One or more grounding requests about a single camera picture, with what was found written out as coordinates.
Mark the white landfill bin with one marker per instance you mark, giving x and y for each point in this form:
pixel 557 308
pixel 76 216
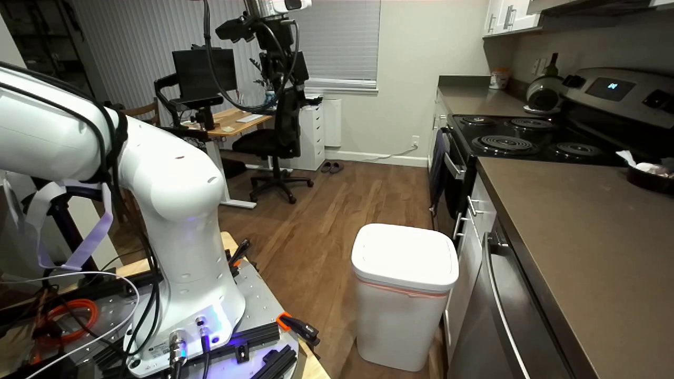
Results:
pixel 401 308

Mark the black computer monitor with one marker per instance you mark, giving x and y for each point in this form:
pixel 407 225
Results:
pixel 203 74

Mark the dark kettle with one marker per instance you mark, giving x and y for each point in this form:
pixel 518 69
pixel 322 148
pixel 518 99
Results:
pixel 545 95

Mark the black office chair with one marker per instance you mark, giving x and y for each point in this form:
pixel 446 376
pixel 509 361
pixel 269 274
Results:
pixel 277 143

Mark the dark shoes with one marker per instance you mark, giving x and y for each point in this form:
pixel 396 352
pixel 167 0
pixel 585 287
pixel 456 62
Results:
pixel 330 166

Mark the black camera rig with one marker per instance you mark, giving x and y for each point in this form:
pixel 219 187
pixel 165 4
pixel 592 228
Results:
pixel 271 31

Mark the wooden desk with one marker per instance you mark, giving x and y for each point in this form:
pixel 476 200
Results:
pixel 233 122

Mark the stainless steel dishwasher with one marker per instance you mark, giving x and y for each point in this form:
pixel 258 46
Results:
pixel 492 328

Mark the black pan with foil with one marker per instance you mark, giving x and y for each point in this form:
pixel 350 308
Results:
pixel 653 180

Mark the black stainless kitchen stove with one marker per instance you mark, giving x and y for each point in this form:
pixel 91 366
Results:
pixel 518 143

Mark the white window blind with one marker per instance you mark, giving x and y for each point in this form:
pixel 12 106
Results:
pixel 343 43

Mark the white drawer unit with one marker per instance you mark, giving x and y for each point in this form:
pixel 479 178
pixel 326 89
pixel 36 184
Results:
pixel 312 132

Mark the stainless microwave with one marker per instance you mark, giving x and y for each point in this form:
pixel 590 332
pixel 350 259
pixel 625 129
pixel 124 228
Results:
pixel 596 6

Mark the orange black clamp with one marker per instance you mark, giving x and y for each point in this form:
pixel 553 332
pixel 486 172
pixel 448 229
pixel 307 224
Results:
pixel 298 326

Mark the robot mounting table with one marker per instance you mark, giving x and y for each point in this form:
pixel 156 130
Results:
pixel 263 294

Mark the white upper cabinets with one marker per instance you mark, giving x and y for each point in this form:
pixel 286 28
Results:
pixel 507 17

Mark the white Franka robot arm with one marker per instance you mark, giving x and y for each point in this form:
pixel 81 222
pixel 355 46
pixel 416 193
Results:
pixel 176 196

